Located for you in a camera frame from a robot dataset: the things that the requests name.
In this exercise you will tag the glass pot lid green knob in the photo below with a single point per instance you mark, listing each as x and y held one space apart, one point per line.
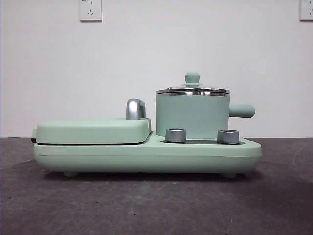
192 78

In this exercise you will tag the silver control knob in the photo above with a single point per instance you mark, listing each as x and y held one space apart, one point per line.
175 135
228 137

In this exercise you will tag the mint green breakfast machine base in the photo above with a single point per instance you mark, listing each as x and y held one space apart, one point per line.
146 156

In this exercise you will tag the mint green griddle cover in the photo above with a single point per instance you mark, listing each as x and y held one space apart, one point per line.
90 129

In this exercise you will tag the white wall socket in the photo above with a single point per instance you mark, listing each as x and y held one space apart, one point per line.
91 11
306 9

